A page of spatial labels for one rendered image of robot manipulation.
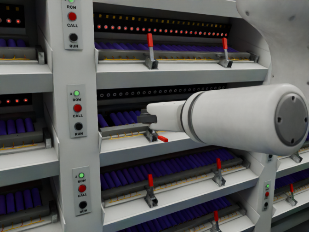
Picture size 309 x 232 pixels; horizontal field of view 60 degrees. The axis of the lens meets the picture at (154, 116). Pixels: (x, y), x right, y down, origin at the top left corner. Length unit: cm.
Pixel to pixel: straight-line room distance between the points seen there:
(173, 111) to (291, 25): 20
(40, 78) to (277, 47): 46
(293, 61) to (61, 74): 45
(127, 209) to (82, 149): 24
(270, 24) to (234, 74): 54
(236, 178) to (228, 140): 68
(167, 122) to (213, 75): 42
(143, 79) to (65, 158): 27
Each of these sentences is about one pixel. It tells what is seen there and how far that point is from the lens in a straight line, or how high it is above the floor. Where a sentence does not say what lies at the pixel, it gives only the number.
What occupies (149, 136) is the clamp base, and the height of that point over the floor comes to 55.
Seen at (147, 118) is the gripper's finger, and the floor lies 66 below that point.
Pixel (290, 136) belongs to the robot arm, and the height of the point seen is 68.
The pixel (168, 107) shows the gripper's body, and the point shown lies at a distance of 44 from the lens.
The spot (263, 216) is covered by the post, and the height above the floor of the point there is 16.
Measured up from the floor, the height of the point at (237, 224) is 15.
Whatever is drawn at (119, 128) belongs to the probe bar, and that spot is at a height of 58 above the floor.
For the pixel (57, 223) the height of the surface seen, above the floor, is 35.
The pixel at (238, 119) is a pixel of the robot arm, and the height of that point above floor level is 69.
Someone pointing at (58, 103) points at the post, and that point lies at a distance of 63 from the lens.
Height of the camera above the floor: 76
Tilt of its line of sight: 12 degrees down
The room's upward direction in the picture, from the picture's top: straight up
